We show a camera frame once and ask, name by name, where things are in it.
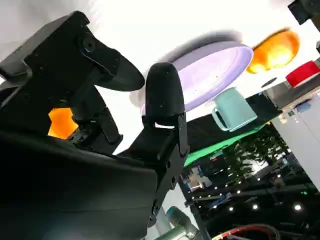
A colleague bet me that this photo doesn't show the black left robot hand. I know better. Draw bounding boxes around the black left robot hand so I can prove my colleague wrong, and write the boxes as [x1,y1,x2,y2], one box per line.
[287,0,320,26]

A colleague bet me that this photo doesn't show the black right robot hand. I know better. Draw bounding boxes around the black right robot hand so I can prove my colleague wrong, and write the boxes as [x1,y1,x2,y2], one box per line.
[0,10,189,240]

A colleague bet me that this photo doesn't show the orange and white bread roll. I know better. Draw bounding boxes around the orange and white bread roll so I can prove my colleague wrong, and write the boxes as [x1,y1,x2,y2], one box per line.
[47,107,80,140]
[246,29,300,75]

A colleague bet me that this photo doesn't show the red box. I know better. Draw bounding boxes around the red box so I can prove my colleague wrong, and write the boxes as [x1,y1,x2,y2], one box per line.
[285,60,320,89]

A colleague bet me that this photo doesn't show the lilac plate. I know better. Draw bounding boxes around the lilac plate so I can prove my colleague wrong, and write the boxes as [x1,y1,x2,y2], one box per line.
[139,41,255,113]

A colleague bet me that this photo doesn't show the pale green mug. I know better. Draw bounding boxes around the pale green mug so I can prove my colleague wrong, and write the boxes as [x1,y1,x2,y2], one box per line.
[211,87,258,133]

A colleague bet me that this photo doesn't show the white cabinet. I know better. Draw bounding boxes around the white cabinet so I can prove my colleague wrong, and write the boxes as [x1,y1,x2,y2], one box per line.
[271,98,320,193]

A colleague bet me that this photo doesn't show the green plant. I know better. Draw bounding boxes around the green plant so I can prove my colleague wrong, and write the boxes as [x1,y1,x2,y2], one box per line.
[222,124,288,181]

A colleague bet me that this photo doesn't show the black table cable grommet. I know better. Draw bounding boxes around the black table cable grommet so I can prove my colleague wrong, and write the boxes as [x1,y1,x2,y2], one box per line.
[260,77,278,88]

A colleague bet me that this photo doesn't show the red cables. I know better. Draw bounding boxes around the red cables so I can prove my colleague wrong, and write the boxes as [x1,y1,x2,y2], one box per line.
[212,223,281,240]

